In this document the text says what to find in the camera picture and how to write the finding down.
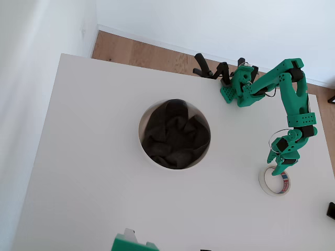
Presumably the white adhesive tape roll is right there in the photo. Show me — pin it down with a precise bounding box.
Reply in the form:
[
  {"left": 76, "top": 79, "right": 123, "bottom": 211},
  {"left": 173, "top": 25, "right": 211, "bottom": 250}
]
[{"left": 258, "top": 165, "right": 292, "bottom": 197}]

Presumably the black crumpled cloth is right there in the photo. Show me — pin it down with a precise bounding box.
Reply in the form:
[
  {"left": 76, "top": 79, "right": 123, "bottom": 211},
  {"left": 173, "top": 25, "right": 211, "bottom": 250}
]
[{"left": 141, "top": 99, "right": 211, "bottom": 169}]

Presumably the white round bowl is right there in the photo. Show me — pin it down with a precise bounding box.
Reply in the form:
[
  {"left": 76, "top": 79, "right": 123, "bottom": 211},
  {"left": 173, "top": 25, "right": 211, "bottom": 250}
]
[{"left": 138, "top": 98, "right": 211, "bottom": 170}]

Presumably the green printed stand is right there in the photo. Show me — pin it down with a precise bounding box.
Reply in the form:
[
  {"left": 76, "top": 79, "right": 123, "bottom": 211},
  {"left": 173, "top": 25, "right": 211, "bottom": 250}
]
[{"left": 111, "top": 227, "right": 160, "bottom": 251}]

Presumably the thin wrist servo cable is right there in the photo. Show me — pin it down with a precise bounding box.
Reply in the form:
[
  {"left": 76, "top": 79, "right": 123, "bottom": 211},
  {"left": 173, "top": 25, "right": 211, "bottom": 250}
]
[{"left": 267, "top": 129, "right": 292, "bottom": 153}]

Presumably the thin upper arm cable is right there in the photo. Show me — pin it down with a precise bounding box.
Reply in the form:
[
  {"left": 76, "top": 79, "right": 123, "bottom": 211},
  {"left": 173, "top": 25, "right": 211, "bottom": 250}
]
[{"left": 263, "top": 87, "right": 280, "bottom": 100}]

